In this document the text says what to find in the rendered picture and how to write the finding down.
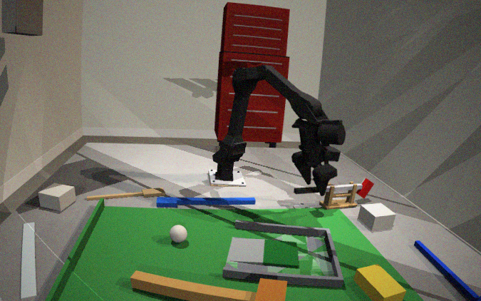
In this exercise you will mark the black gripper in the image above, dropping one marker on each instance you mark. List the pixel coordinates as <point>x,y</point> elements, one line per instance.
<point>310,156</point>

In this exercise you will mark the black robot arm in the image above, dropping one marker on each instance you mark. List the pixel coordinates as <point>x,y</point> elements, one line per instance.
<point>317,126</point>

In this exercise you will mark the white golf ball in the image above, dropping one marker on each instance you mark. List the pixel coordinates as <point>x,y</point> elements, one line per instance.
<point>178,233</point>

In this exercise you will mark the green putting mat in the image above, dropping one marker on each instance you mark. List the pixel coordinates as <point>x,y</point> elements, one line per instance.
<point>126,239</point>

